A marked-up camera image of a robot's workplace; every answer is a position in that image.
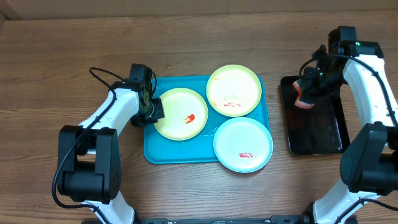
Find green and red sponge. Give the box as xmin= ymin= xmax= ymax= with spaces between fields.
xmin=292 ymin=79 xmax=314 ymax=110

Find green plate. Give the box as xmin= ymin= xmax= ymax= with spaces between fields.
xmin=155 ymin=88 xmax=208 ymax=141
xmin=206 ymin=65 xmax=262 ymax=117

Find light blue plate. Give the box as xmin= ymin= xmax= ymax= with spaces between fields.
xmin=213 ymin=117 xmax=273 ymax=173

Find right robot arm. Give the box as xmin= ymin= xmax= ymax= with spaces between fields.
xmin=293 ymin=26 xmax=397 ymax=223

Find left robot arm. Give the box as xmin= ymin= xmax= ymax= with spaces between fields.
xmin=52 ymin=64 xmax=164 ymax=223

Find teal plastic serving tray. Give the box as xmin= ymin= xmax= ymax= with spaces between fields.
xmin=143 ymin=75 xmax=271 ymax=164

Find black rectangular tray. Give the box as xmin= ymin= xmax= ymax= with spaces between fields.
xmin=279 ymin=76 xmax=350 ymax=155

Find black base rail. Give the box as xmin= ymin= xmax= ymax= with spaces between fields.
xmin=135 ymin=215 xmax=300 ymax=224

